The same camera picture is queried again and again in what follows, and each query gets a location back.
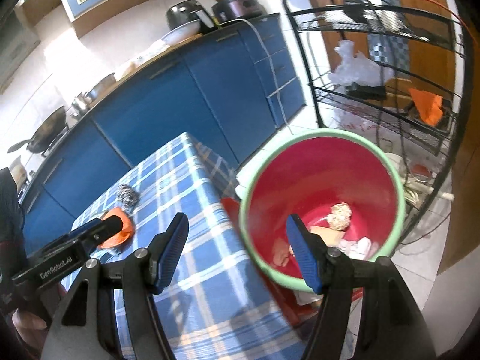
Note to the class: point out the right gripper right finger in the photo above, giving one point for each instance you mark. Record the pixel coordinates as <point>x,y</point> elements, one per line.
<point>329,273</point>

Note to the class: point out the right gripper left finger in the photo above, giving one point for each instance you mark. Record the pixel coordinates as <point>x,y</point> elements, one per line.
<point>146,273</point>

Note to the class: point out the white tissue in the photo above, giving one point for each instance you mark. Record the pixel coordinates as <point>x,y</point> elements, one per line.
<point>357,250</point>

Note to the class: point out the steel wool scrubber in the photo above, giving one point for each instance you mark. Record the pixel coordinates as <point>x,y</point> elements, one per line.
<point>127,196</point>

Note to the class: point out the yellow sponge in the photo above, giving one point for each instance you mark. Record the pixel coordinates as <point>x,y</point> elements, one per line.
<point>331,237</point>

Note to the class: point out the cream wrapper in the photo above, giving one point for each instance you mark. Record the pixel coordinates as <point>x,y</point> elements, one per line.
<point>282,253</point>

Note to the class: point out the blue lower kitchen cabinets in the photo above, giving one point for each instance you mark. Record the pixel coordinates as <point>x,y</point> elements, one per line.
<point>231,90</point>

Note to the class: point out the person's left hand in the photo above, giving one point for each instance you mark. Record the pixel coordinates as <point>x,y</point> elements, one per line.
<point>31,328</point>

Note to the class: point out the blue plaid tablecloth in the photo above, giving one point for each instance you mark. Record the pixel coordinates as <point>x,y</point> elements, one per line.
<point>217,306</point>

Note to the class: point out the red bucket green rim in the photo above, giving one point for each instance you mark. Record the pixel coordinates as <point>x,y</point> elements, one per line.
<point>307,176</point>

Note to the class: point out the black wok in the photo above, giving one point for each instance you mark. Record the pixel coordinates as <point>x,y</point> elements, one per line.
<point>54,124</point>

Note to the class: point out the steel kettle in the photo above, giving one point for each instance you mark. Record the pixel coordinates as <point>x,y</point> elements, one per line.
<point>80,104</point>

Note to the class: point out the steel mixing bowl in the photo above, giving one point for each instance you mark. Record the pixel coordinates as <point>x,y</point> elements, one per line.
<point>101,87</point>

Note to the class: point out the orange cloth on shelf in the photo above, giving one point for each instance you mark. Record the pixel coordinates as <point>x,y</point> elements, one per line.
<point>429,106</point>

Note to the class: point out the white ceramic bowl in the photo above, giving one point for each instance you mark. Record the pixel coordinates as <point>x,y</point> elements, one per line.
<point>182,33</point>

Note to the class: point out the black air fryer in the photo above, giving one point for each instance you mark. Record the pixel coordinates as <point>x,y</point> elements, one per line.
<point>187,11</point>

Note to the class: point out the dark rice cooker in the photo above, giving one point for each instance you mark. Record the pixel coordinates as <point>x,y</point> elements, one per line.
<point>226,10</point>

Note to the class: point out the black wire shelf rack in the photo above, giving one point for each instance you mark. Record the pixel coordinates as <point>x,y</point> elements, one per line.
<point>389,106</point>

